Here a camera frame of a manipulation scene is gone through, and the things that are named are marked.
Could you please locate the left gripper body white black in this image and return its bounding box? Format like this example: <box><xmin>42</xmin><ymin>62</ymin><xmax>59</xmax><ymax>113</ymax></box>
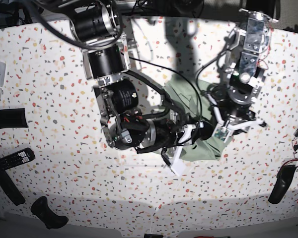
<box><xmin>207</xmin><ymin>93</ymin><xmax>267</xmax><ymax>143</ymax></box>

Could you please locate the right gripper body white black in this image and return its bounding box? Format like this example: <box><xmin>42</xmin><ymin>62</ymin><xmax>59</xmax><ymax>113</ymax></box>
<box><xmin>161</xmin><ymin>122</ymin><xmax>205</xmax><ymax>177</ymax></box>

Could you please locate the green T-shirt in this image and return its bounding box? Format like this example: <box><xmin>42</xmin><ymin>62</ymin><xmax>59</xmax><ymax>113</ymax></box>
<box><xmin>164</xmin><ymin>76</ymin><xmax>232</xmax><ymax>162</ymax></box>

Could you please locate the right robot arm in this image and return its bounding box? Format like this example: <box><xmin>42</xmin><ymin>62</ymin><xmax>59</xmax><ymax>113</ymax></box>
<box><xmin>24</xmin><ymin>0</ymin><xmax>207</xmax><ymax>176</ymax></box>

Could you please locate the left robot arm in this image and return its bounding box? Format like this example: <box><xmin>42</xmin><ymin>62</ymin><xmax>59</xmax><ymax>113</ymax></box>
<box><xmin>207</xmin><ymin>2</ymin><xmax>280</xmax><ymax>143</ymax></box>

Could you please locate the terrazzo patterned table cloth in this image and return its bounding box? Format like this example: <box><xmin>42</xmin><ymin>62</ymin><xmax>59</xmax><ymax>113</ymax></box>
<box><xmin>0</xmin><ymin>24</ymin><xmax>298</xmax><ymax>237</ymax></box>

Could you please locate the black TV remote control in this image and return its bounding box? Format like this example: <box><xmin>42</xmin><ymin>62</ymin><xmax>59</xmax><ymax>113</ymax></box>
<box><xmin>0</xmin><ymin>148</ymin><xmax>35</xmax><ymax>170</ymax></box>

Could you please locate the black cylinder tube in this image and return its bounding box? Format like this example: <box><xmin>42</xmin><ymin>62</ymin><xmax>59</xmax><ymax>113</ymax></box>
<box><xmin>0</xmin><ymin>108</ymin><xmax>28</xmax><ymax>129</ymax></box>

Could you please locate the long black bar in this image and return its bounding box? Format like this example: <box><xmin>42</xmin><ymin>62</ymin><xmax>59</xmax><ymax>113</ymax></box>
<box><xmin>0</xmin><ymin>167</ymin><xmax>25</xmax><ymax>206</ymax></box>

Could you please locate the red handled screwdriver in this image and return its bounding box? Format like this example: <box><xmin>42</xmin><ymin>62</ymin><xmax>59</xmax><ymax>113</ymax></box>
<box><xmin>194</xmin><ymin>236</ymin><xmax>231</xmax><ymax>238</ymax></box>

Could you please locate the black curved handle right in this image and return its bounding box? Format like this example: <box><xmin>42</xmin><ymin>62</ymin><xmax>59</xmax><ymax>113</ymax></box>
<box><xmin>268</xmin><ymin>165</ymin><xmax>297</xmax><ymax>204</ymax></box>

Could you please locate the black curved handle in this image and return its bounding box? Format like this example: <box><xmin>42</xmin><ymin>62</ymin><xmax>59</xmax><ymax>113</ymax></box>
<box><xmin>30</xmin><ymin>196</ymin><xmax>69</xmax><ymax>229</ymax></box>
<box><xmin>268</xmin><ymin>165</ymin><xmax>297</xmax><ymax>204</ymax></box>

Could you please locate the black curved handle left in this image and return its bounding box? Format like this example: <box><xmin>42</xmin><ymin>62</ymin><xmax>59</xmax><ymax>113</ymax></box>
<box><xmin>30</xmin><ymin>196</ymin><xmax>69</xmax><ymax>229</ymax></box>

